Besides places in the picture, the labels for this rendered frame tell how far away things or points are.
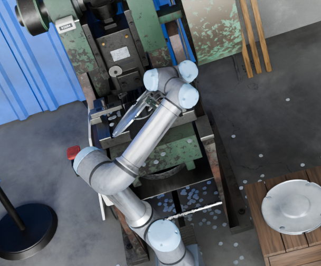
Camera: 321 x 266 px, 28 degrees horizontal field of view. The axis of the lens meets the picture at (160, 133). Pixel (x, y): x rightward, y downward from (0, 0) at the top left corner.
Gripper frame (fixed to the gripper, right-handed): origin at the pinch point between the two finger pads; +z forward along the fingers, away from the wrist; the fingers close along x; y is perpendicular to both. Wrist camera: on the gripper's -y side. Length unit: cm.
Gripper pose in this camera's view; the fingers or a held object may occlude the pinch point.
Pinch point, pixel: (147, 102)
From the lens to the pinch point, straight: 263.5
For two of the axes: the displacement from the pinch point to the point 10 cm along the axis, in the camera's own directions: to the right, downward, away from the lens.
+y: -4.6, 6.9, -5.6
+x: 7.5, 6.4, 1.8
